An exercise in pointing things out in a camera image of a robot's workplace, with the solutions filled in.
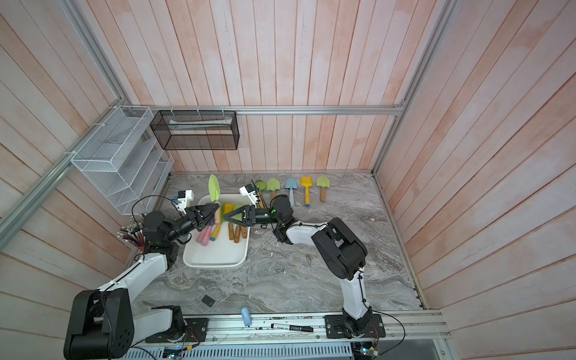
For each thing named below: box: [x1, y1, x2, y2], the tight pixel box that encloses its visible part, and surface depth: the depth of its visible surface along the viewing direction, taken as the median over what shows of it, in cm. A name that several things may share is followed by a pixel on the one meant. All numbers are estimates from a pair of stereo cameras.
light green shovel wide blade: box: [228, 222, 248, 244], surface depth 97 cm
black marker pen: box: [270, 322, 315, 333], surface depth 75 cm
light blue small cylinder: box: [241, 307, 252, 327], surface depth 76 cm
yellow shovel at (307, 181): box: [300, 176, 314, 207], surface depth 116 cm
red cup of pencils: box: [117, 214, 147, 252], surface depth 80 cm
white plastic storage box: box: [183, 194, 252, 269], surface depth 94 cm
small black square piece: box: [201, 294, 216, 308], surface depth 81 cm
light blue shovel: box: [284, 177, 298, 208], surface depth 117 cm
